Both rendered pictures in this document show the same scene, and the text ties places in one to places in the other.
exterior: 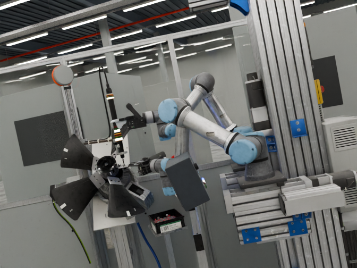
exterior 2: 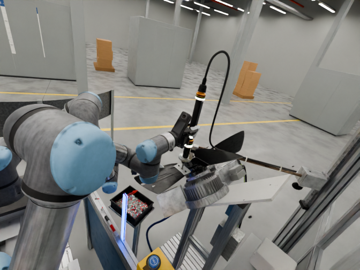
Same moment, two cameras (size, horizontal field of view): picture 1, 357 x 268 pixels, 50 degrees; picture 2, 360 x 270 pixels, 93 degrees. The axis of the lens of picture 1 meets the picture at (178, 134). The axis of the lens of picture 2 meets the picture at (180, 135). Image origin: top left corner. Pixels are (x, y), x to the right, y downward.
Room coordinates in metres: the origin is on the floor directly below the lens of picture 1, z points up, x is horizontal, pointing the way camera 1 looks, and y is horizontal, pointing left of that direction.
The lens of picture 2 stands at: (2.80, -0.27, 1.81)
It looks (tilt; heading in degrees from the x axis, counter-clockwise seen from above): 28 degrees down; 130
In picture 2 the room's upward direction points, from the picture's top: 12 degrees clockwise
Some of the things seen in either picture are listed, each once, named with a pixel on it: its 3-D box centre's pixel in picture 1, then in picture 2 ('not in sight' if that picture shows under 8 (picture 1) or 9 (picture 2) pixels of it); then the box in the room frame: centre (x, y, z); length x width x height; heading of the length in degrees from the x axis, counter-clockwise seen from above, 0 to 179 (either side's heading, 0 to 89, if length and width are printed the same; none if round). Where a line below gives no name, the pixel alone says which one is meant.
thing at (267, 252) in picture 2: not in sight; (273, 260); (2.92, 0.54, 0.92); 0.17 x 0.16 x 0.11; 179
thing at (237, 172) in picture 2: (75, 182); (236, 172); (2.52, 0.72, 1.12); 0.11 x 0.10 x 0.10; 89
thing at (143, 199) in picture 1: (139, 195); (173, 200); (2.37, 0.31, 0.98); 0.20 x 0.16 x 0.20; 179
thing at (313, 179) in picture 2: (82, 144); (311, 178); (2.85, 0.71, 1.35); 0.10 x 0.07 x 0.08; 34
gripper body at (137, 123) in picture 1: (135, 121); (177, 137); (2.36, 0.24, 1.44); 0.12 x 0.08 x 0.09; 99
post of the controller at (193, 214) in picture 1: (193, 212); not in sight; (1.80, 0.01, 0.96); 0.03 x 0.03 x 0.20; 89
